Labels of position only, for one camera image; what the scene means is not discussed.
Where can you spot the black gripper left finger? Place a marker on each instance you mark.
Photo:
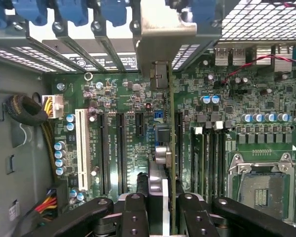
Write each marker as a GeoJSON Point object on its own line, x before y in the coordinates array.
{"type": "Point", "coordinates": [134, 217]}

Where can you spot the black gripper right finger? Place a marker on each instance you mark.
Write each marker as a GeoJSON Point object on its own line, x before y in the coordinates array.
{"type": "Point", "coordinates": [195, 217]}

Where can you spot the black RAM slot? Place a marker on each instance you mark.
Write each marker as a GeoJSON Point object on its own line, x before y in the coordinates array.
{"type": "Point", "coordinates": [218, 160]}
{"type": "Point", "coordinates": [208, 160]}

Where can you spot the long black expansion slot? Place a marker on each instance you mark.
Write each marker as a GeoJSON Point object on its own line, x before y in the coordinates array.
{"type": "Point", "coordinates": [179, 138]}
{"type": "Point", "coordinates": [103, 153]}
{"type": "Point", "coordinates": [121, 153]}

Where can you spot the CPU socket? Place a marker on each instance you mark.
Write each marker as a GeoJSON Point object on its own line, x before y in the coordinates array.
{"type": "Point", "coordinates": [261, 192]}

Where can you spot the black power connector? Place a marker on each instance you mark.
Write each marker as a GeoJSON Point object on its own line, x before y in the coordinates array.
{"type": "Point", "coordinates": [60, 195]}

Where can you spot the white expansion slot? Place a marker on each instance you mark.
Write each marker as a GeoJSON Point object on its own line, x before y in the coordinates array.
{"type": "Point", "coordinates": [83, 148]}

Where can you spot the short black expansion slot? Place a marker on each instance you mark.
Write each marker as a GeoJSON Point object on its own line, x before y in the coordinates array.
{"type": "Point", "coordinates": [139, 124]}

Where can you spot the green motherboard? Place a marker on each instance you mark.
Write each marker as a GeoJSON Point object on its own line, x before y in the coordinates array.
{"type": "Point", "coordinates": [128, 98]}

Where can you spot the white power connector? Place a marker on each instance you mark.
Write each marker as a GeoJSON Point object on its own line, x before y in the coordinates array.
{"type": "Point", "coordinates": [54, 106]}

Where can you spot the dark grey PC case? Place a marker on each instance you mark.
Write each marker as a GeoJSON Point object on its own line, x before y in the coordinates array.
{"type": "Point", "coordinates": [10, 39]}

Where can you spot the metal slot cover bracket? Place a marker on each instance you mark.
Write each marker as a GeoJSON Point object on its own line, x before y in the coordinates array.
{"type": "Point", "coordinates": [74, 49]}
{"type": "Point", "coordinates": [111, 49]}

